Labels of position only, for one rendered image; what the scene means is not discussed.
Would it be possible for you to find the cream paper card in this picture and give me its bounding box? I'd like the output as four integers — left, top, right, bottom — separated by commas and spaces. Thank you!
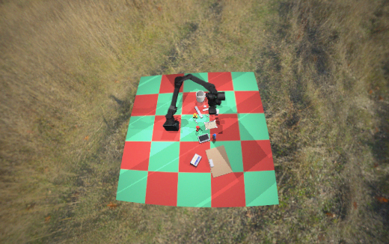
204, 120, 218, 130

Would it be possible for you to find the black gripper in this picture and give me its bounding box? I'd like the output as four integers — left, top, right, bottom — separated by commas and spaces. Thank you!
208, 100, 217, 115

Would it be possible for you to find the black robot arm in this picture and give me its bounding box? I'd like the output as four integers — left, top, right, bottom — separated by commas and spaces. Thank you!
165, 74, 225, 125

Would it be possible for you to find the grey mug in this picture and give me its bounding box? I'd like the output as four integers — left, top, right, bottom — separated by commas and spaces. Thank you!
196, 91, 206, 103

